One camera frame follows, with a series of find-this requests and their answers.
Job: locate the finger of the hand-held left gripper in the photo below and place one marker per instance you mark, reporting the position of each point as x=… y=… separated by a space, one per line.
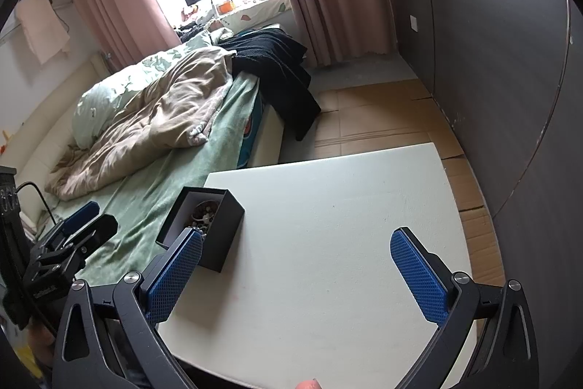
x=77 y=213
x=93 y=229

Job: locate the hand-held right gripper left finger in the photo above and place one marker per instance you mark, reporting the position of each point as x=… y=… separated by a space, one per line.
x=175 y=275

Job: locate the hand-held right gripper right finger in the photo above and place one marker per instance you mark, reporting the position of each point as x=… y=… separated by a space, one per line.
x=419 y=275

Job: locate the black jewelry box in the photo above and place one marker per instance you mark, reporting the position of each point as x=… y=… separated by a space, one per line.
x=223 y=243

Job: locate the person's left hand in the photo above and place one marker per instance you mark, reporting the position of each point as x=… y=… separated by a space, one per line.
x=43 y=343

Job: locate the person's right hand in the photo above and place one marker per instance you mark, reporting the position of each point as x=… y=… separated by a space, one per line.
x=309 y=384

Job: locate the cream padded headboard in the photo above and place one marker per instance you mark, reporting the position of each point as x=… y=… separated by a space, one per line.
x=41 y=134

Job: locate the bed with green sheet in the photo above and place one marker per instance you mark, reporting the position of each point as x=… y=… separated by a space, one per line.
x=191 y=170

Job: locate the beige duvet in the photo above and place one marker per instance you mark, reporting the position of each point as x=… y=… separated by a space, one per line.
x=150 y=115

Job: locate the light green patterned quilt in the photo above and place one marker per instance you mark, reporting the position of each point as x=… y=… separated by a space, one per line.
x=104 y=93

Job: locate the white bed base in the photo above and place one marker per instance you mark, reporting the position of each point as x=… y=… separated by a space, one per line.
x=268 y=138

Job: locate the pink towel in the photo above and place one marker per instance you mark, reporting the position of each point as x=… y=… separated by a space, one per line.
x=41 y=29

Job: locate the black blanket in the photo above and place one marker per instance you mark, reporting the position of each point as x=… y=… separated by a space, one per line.
x=278 y=74

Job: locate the white printed window cushion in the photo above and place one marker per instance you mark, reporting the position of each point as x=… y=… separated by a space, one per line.
x=255 y=8

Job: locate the white wall switch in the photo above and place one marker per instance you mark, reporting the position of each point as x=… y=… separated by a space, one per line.
x=414 y=23

